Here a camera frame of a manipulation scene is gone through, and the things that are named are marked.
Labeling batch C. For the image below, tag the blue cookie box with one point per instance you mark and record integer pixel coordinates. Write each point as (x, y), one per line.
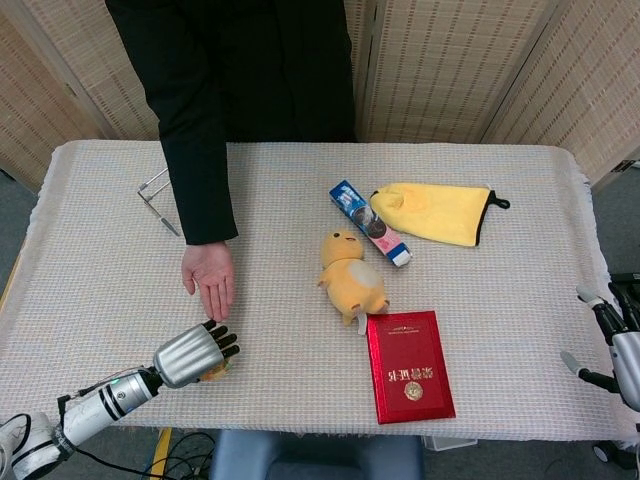
(367, 220)

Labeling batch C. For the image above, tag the white box under table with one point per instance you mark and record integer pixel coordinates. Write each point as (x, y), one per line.
(450, 442)

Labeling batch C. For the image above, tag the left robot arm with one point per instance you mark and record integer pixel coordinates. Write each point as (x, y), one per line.
(100, 405)

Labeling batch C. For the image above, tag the bamboo folding screen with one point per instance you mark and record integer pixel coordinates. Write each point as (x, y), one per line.
(475, 65)

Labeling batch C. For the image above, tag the black device beside table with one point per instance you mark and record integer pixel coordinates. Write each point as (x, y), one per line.
(627, 278)

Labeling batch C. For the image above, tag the orange jelly cup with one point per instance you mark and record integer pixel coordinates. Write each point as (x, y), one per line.
(221, 371)

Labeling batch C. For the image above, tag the person's torso black jacket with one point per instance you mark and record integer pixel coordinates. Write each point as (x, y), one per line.
(260, 65)

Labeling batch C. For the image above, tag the person's right hand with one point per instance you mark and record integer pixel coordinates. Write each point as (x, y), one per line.
(212, 270)

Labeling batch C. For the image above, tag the yellow cloth mitt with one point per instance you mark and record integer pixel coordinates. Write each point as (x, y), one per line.
(440, 212)

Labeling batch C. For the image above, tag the blue chair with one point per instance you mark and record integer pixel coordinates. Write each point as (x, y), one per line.
(310, 457)

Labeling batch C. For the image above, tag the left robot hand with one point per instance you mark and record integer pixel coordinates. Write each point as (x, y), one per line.
(187, 355)

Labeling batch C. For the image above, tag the white caster base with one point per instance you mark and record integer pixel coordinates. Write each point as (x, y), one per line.
(607, 451)

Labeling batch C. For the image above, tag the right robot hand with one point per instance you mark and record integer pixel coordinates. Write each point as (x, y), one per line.
(630, 365)

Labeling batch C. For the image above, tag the person's right arm black sleeve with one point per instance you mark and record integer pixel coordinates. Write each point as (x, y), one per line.
(200, 190)

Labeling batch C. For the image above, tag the white woven tablecloth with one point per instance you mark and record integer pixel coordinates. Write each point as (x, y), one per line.
(300, 350)

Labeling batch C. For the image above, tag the red certificate booklet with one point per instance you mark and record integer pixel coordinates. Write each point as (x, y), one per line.
(410, 365)

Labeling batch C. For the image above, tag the yellow plush toy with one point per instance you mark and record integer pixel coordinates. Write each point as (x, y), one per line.
(352, 275)

